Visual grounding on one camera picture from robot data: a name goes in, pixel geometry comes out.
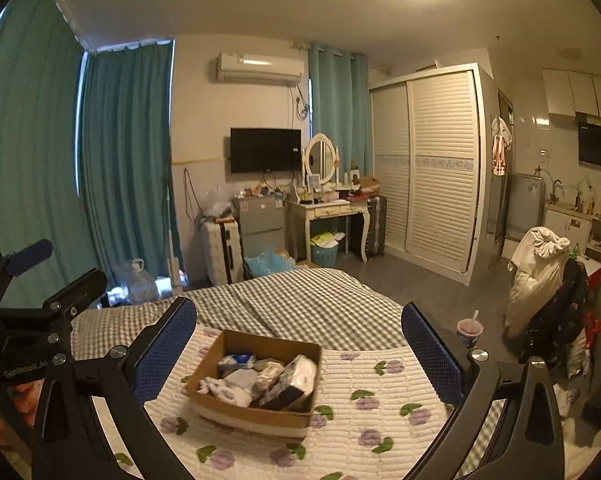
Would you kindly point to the white wall cabinets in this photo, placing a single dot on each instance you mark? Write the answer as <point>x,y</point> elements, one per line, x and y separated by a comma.
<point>580,92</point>

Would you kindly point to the white oval mirror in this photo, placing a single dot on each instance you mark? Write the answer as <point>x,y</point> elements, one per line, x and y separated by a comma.
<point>321,157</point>

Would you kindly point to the clear plastic bag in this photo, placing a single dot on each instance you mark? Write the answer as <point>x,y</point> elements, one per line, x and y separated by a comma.
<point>216,204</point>

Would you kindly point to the grey mini fridge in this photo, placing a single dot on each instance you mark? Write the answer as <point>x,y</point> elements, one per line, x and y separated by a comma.
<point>258,230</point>

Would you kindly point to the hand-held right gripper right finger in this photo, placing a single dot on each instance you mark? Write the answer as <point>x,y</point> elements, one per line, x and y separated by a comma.
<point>433,355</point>

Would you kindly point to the blue tissue packet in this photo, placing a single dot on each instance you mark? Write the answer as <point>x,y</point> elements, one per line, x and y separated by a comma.
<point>238,360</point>

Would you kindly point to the small white socks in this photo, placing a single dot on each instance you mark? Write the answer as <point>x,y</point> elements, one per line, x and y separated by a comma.
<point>215,388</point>

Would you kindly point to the narrow teal curtain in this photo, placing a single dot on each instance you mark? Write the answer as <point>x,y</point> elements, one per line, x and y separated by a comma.
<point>338,110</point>

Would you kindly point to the white sock with grey cuff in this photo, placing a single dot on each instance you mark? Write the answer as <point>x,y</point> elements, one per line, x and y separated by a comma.
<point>243,385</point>

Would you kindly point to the teal window curtain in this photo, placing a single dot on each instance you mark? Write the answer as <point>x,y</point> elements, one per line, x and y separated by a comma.
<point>125,160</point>

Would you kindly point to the person's left hand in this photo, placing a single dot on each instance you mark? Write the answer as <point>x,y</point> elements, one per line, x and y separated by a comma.
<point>25,402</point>

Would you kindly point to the black range hood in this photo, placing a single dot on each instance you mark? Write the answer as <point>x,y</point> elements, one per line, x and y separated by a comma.
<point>600,147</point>

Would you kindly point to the hanging pink clothes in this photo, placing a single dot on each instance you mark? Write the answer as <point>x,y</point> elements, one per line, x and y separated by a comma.
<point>500,147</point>

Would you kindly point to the white slatted wardrobe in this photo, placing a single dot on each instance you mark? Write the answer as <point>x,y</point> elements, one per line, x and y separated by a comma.
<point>440,170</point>

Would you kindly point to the silver refrigerator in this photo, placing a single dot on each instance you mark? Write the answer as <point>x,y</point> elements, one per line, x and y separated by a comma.
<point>524,205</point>

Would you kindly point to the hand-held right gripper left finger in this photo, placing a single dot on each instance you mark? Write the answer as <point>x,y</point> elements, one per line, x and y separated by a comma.
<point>165,355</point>

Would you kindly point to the drink cup with straw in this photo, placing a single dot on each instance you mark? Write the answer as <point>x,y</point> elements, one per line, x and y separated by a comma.
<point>470,332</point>

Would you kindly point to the white dressing table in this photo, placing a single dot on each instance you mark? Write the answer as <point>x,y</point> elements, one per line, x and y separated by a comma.
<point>325,210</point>

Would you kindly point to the floral print tissue pack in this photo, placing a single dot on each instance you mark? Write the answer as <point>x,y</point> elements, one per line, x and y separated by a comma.
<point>293,377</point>

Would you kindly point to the wide teal curtain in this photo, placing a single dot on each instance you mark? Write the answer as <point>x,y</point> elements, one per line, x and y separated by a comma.
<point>25,160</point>

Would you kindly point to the brown cardboard box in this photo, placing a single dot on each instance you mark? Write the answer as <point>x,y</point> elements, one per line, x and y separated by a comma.
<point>250,417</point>

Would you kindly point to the blue waste basket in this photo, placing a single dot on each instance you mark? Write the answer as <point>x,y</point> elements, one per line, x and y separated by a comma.
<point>325,256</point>

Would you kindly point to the dark suitcase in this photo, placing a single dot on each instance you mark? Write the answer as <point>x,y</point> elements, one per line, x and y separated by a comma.
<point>373,225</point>

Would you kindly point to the white air conditioner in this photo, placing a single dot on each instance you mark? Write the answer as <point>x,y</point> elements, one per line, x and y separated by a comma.
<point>259,67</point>

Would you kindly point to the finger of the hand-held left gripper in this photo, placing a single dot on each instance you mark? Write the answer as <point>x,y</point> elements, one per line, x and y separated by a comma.
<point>80,290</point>
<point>28,255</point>

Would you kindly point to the white kitchen counter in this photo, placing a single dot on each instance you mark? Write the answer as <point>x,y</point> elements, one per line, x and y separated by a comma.
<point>570,225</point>

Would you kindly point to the blue plastic bag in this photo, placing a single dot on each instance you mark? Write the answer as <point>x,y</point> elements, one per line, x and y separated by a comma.
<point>268,265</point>

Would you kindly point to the white suitcase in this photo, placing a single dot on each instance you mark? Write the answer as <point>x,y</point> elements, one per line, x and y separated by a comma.
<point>223,252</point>

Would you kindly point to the black wall television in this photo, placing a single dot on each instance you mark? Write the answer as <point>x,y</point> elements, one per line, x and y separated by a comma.
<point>265,150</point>

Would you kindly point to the large clear water bottle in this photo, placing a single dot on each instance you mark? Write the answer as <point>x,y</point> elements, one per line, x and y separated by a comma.
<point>138,285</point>

